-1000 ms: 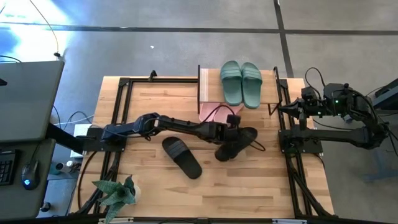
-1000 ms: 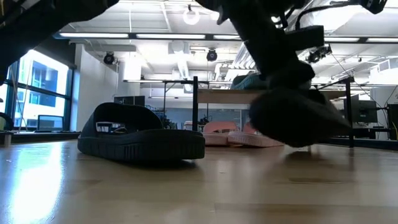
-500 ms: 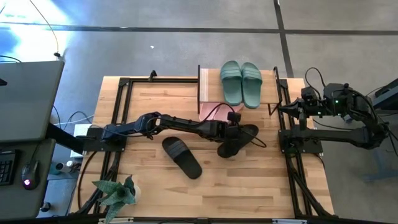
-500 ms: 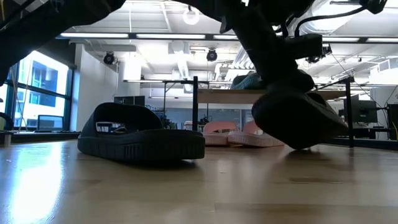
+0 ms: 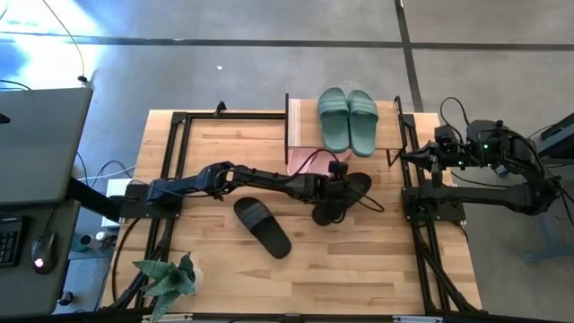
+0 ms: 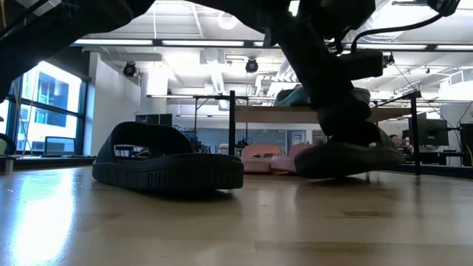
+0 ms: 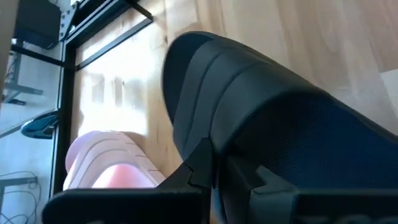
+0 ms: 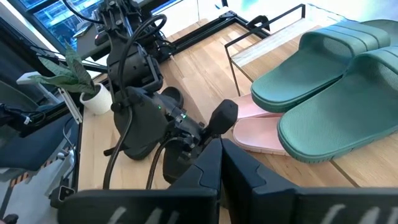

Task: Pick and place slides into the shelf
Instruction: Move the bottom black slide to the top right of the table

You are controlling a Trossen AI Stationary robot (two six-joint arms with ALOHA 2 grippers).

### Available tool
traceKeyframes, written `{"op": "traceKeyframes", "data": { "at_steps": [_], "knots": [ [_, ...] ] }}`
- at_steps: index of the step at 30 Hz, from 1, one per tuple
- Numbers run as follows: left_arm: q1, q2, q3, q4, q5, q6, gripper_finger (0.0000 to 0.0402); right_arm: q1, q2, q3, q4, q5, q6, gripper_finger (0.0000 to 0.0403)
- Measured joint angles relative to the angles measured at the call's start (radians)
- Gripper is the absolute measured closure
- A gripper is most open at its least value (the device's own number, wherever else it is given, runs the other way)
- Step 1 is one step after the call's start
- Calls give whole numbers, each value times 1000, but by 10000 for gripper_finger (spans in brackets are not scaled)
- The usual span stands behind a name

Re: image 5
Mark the grey equipment stand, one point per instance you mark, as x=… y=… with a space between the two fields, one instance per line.
x=560 y=134

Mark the green rubber slide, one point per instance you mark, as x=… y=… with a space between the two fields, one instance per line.
x=363 y=125
x=334 y=121

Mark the plastic bottle white cap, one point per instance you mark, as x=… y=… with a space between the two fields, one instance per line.
x=101 y=238

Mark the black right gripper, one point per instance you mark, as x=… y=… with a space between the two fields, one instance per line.
x=445 y=157

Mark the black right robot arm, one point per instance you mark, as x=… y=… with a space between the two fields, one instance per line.
x=493 y=197

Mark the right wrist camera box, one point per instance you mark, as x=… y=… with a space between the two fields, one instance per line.
x=445 y=134

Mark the grey office desk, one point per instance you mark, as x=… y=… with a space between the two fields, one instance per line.
x=40 y=148

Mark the black aluminium table frame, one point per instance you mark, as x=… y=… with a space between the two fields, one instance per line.
x=179 y=139

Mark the black rubber slide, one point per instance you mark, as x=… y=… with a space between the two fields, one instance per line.
x=359 y=184
x=264 y=229

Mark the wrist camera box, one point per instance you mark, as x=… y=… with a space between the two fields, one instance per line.
x=445 y=134
x=338 y=169

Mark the potted plant white pot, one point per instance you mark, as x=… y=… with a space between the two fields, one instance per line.
x=168 y=280

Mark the white power strip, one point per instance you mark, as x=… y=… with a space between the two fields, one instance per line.
x=114 y=186

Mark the black computer keyboard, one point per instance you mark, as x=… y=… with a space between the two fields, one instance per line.
x=9 y=242

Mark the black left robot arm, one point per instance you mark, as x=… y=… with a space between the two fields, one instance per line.
x=269 y=179

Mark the pink rubber slide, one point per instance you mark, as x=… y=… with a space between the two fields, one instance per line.
x=299 y=161
x=343 y=157

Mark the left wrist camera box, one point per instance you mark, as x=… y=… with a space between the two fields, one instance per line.
x=338 y=169

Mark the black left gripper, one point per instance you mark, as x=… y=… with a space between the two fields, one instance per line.
x=331 y=193

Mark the black computer mouse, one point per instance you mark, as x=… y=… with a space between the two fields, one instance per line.
x=43 y=251

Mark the wooden shelf black metal frame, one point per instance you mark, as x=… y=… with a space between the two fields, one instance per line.
x=305 y=128

